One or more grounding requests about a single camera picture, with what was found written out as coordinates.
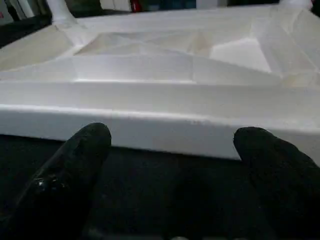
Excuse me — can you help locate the black glossy mat cloth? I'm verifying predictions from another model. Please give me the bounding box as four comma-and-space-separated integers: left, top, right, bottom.
0, 8, 320, 240

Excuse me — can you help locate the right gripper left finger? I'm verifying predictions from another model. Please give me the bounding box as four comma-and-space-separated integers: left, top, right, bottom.
0, 122, 113, 240

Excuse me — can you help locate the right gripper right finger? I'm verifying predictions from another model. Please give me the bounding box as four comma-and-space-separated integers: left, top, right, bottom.
232, 126, 320, 240

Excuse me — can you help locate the white plastic table top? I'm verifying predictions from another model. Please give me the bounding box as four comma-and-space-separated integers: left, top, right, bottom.
0, 3, 320, 167

